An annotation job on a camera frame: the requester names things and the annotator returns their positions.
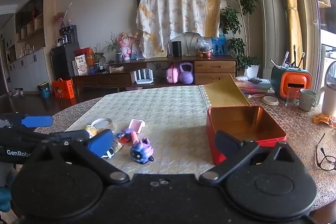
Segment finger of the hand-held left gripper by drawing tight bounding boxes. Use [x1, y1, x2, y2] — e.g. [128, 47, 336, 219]
[16, 130, 90, 145]
[0, 113, 54, 132]

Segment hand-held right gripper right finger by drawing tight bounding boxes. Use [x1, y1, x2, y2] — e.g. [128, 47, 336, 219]
[199, 130, 300, 184]

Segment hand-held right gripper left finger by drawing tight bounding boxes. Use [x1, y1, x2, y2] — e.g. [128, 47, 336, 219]
[25, 130, 130, 184]

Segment red snack packet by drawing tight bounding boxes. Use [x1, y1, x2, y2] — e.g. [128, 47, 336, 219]
[112, 138, 124, 154]

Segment beige tape roll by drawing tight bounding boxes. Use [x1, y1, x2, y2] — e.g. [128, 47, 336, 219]
[91, 118, 114, 135]

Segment red tin box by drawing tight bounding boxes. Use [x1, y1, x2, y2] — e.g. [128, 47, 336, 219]
[206, 105, 287, 165]

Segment purple toy figure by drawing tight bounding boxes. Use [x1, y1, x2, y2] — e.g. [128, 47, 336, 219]
[130, 137, 155, 165]

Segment person's left hand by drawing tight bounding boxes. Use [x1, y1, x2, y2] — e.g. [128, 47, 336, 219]
[0, 185, 12, 212]

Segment teal gift box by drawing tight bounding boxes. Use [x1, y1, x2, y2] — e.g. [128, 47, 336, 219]
[37, 81, 52, 98]

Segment orange gift box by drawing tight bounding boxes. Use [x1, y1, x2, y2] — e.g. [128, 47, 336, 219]
[52, 79, 73, 99]

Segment white round coaster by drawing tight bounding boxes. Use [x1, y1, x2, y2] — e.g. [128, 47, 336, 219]
[262, 95, 279, 105]

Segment stack of plastic folders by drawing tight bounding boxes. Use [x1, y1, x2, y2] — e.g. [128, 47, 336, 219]
[235, 76, 275, 96]

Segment black mini fridge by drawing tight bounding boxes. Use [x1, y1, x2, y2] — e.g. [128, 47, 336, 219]
[50, 42, 80, 81]

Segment brown lace tablecloth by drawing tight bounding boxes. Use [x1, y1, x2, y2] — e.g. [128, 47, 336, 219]
[16, 93, 336, 214]

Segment white snack box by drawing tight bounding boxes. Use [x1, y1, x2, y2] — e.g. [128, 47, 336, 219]
[74, 54, 89, 76]

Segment white router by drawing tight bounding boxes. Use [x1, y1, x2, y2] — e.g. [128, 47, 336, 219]
[133, 69, 154, 84]

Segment purple kettlebell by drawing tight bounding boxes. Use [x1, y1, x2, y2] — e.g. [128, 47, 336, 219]
[179, 62, 195, 84]

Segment wooden television cabinet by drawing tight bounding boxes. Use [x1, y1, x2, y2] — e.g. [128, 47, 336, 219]
[71, 55, 238, 92]

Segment drinking glass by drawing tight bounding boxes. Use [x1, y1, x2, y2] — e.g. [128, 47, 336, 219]
[285, 88, 300, 108]

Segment orange gift bag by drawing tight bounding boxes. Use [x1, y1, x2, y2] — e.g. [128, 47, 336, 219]
[75, 47, 94, 66]

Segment small green potted plant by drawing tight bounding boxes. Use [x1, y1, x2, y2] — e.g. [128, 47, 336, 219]
[91, 43, 107, 69]

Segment pink toy case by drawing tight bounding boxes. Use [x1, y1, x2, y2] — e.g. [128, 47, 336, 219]
[166, 65, 180, 83]

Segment small plant in dark vase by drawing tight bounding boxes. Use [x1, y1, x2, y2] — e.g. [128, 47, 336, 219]
[106, 32, 124, 62]

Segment green mug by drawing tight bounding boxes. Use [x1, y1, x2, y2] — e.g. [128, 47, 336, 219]
[299, 89, 318, 111]

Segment black coffee machine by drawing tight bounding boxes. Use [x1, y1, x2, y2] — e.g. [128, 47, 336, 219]
[58, 25, 77, 45]

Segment black eyeglasses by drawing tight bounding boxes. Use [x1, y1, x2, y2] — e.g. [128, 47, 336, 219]
[316, 133, 336, 170]

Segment pink doll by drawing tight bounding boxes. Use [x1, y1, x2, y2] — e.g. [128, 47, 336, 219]
[117, 32, 133, 61]

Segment blue box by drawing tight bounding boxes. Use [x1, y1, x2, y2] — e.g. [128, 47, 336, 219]
[211, 35, 227, 56]

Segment clear plastic fruit bag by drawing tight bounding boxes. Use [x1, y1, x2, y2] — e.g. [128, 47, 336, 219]
[196, 38, 214, 59]

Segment orange wrapper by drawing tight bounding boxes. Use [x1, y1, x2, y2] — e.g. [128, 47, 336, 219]
[312, 113, 336, 127]

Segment pink flower vase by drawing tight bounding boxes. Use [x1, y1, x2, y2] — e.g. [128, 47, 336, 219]
[54, 3, 74, 29]

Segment black speaker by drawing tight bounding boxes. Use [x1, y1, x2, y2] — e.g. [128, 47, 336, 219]
[172, 41, 182, 58]

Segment white jug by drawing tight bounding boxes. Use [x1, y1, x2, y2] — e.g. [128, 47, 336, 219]
[318, 82, 336, 117]

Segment standing air conditioner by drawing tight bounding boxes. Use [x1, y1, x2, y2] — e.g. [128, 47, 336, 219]
[252, 0, 288, 79]

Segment yellow curtain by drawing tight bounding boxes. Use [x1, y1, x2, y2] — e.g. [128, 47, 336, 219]
[273, 0, 306, 71]

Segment floral cover cloth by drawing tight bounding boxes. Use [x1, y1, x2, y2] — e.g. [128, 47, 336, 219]
[136, 0, 227, 59]

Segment wooden wall cabinet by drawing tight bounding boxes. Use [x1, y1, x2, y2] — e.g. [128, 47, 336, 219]
[5, 0, 56, 85]

